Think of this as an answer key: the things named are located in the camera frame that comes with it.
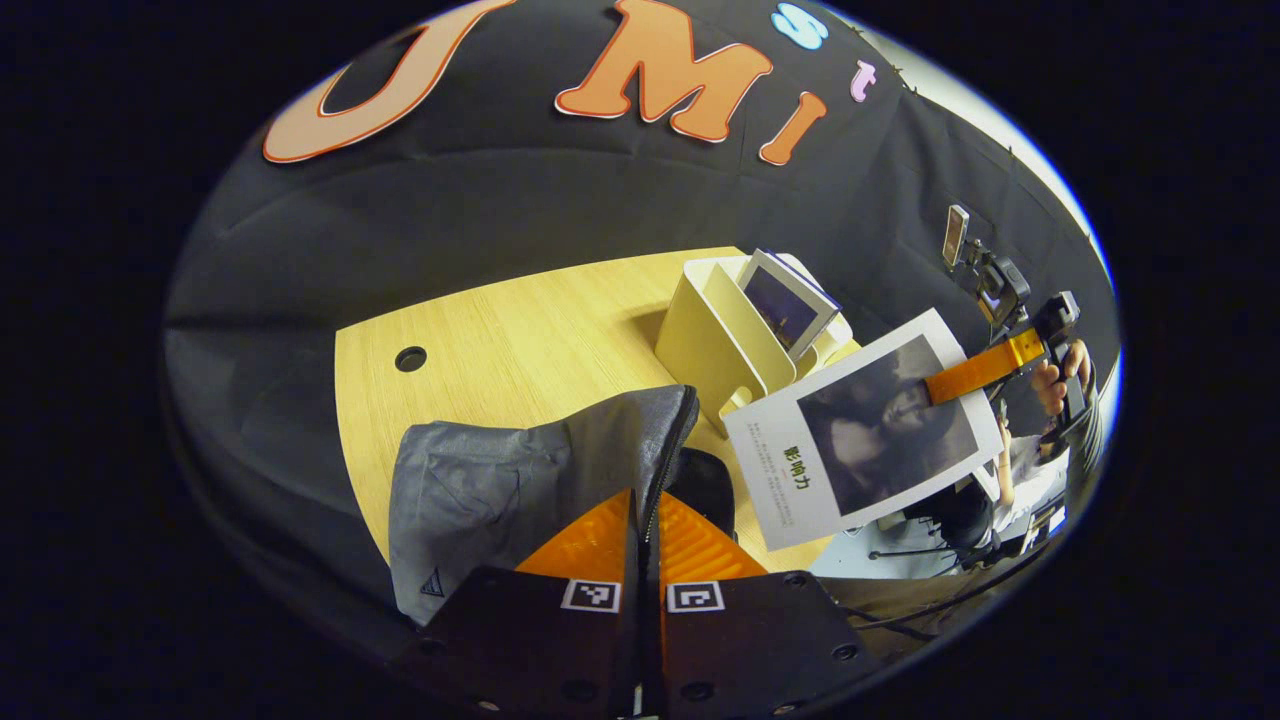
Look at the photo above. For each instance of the cream plastic bookshelf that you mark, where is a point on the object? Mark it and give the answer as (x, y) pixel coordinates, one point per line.
(700, 340)

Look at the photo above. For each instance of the grey schoolbag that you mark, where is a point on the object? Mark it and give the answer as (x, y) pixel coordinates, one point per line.
(500, 480)

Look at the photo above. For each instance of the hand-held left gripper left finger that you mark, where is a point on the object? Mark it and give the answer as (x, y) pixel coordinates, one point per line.
(540, 640)

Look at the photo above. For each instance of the blue book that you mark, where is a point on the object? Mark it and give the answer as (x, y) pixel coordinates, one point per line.
(785, 305)

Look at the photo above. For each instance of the white book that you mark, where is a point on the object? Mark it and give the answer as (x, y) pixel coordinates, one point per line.
(860, 450)

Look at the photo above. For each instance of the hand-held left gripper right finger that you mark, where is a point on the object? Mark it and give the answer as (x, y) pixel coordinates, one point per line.
(750, 640)

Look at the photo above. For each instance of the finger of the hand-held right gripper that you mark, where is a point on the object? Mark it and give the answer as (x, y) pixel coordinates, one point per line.
(985, 368)

